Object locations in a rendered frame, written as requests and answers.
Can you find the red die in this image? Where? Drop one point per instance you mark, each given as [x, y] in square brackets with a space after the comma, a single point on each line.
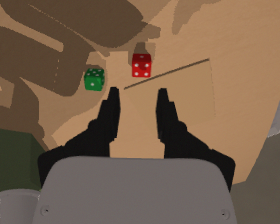
[141, 65]

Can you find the dark green die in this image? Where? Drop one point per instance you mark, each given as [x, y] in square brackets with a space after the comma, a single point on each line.
[94, 79]

